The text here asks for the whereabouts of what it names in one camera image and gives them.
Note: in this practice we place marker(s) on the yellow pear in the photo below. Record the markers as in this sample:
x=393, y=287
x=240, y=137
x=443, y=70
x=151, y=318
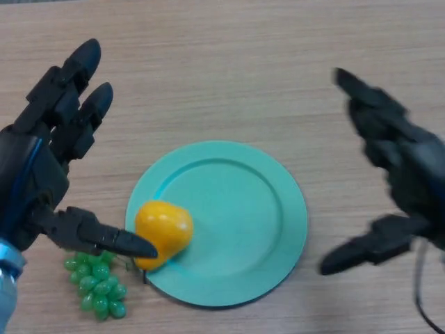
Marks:
x=163, y=226

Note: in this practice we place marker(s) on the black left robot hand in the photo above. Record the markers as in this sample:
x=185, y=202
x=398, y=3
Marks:
x=31, y=174

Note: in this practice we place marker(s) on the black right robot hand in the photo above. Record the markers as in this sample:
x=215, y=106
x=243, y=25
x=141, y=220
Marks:
x=410, y=163

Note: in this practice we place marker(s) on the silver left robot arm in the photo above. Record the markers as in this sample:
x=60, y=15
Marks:
x=8, y=278

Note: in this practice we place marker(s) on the green grape bunch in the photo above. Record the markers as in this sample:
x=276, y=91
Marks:
x=101, y=285

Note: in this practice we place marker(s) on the green round plate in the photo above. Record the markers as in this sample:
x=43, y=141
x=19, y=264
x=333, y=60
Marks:
x=229, y=226

